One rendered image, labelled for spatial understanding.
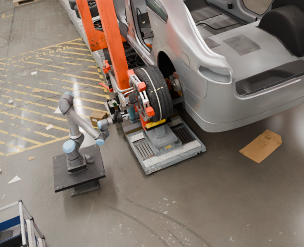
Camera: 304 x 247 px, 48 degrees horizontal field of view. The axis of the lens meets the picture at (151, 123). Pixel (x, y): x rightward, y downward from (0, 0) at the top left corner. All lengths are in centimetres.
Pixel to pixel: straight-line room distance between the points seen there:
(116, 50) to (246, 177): 215
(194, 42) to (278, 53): 152
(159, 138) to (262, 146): 129
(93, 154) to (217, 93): 186
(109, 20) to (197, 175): 207
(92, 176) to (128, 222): 67
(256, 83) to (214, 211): 151
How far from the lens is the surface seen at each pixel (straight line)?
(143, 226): 387
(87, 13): 607
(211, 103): 331
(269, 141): 463
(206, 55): 314
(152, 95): 382
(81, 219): 414
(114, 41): 420
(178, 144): 442
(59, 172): 432
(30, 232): 325
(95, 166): 420
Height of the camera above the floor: 311
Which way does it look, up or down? 38 degrees down
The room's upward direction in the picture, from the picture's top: 12 degrees counter-clockwise
